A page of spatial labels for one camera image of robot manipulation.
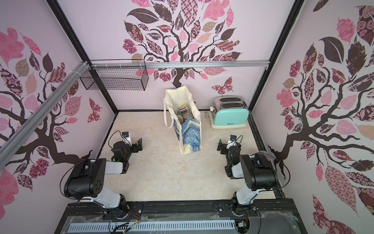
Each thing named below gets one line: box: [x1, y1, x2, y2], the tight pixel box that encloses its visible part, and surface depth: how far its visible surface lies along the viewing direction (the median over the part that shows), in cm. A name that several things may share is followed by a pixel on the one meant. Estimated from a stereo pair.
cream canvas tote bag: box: [163, 84, 203, 155], surface depth 96 cm
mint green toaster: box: [210, 95, 250, 129], surface depth 105 cm
